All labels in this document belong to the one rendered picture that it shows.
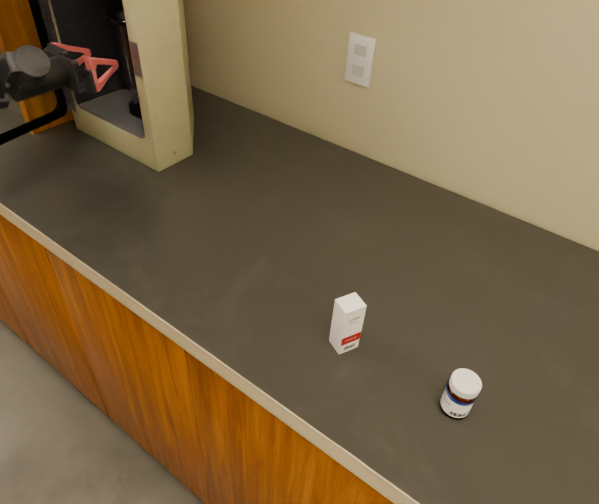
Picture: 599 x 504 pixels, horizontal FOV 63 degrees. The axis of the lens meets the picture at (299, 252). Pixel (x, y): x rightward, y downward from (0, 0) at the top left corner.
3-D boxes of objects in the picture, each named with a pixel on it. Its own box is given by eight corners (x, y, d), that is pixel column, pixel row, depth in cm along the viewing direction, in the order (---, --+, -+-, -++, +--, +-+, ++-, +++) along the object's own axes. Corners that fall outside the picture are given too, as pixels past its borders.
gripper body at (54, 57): (50, 46, 99) (15, 55, 95) (79, 58, 95) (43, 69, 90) (60, 77, 104) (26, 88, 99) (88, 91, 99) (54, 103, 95)
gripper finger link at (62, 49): (80, 33, 105) (39, 44, 99) (100, 41, 102) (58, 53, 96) (88, 65, 109) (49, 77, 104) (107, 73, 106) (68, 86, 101)
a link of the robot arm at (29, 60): (-43, 64, 88) (-27, 110, 89) (-37, 34, 80) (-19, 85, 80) (28, 62, 96) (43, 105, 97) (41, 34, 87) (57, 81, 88)
